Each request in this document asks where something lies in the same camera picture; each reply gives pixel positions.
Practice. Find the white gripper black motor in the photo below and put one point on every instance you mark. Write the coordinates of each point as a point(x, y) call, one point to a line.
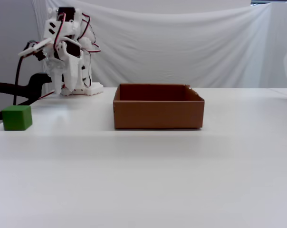
point(71, 64)

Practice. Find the green cube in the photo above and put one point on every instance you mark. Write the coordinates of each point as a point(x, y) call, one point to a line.
point(16, 118)

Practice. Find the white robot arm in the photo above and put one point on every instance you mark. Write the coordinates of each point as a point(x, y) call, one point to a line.
point(62, 28)

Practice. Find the brown cardboard box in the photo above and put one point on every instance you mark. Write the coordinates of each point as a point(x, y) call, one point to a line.
point(157, 114)

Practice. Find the black clamp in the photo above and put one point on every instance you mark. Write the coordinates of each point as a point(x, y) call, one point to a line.
point(35, 83)

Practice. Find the white backdrop cloth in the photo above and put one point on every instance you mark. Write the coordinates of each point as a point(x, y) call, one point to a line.
point(169, 42)

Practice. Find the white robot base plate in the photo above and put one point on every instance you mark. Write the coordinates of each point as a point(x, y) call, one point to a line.
point(93, 89)

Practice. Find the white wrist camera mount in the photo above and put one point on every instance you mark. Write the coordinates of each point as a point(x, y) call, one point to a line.
point(36, 47)

